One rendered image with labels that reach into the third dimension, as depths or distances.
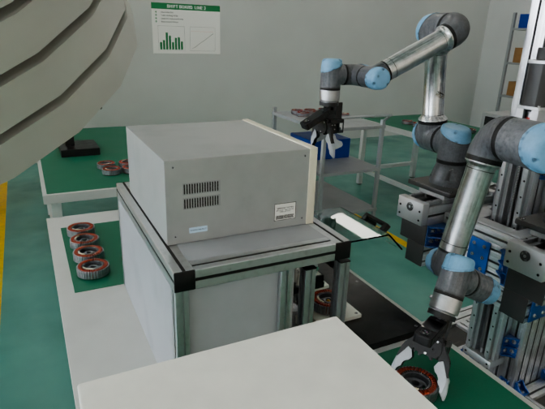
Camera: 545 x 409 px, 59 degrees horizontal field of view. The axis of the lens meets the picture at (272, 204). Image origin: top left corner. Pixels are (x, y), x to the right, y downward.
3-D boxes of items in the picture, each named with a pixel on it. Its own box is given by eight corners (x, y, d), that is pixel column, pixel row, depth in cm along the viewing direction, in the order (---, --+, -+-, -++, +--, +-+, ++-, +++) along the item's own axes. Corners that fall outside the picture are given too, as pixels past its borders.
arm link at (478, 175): (469, 105, 132) (414, 269, 144) (499, 112, 122) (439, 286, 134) (499, 114, 137) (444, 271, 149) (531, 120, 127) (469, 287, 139)
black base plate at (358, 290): (314, 250, 199) (315, 245, 198) (424, 333, 145) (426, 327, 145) (205, 271, 179) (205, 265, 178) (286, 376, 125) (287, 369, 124)
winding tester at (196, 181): (246, 178, 164) (247, 118, 158) (313, 223, 128) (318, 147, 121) (130, 191, 148) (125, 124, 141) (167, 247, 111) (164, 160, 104)
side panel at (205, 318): (281, 376, 126) (286, 264, 115) (286, 382, 123) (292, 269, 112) (176, 408, 114) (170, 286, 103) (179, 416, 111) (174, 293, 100)
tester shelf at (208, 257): (242, 182, 176) (242, 170, 175) (349, 257, 119) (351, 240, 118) (117, 195, 157) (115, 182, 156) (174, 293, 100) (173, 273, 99)
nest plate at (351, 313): (334, 294, 161) (334, 290, 161) (361, 317, 149) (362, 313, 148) (294, 303, 155) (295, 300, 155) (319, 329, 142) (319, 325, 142)
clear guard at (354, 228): (354, 221, 160) (355, 204, 158) (402, 250, 140) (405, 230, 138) (265, 236, 146) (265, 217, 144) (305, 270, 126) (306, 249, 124)
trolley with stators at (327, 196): (319, 195, 505) (325, 97, 471) (380, 230, 420) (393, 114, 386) (267, 203, 479) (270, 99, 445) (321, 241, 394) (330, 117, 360)
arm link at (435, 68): (431, 157, 197) (438, 13, 176) (409, 148, 210) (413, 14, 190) (455, 152, 200) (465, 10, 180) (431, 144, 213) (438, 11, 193)
